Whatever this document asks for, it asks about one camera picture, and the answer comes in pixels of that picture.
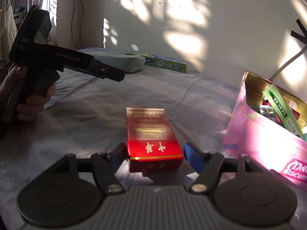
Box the green toothpaste box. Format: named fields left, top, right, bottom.
left=126, top=52, right=187, bottom=73

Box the teal fabric pencil case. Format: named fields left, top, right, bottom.
left=78, top=48, right=146, bottom=73

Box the pink macaron biscuit tin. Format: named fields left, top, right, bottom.
left=223, top=72, right=306, bottom=190

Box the thin dark wall wire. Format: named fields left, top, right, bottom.
left=70, top=0, right=85, bottom=51

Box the red cigarette pack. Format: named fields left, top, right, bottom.
left=126, top=108, right=184, bottom=172

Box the green medicine box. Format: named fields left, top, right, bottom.
left=263, top=84, right=304, bottom=140

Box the person's left hand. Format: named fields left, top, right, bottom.
left=0, top=65, right=57, bottom=122

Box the patterned tissue pack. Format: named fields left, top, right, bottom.
left=249, top=105, right=279, bottom=123

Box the striped blue bed sheet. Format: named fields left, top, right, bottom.
left=0, top=47, right=307, bottom=230

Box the black tape cross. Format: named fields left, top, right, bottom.
left=290, top=18, right=307, bottom=45

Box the white power cable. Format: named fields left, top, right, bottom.
left=268, top=45, right=307, bottom=82

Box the teal plush bear toy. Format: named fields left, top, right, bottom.
left=302, top=126, right=307, bottom=141

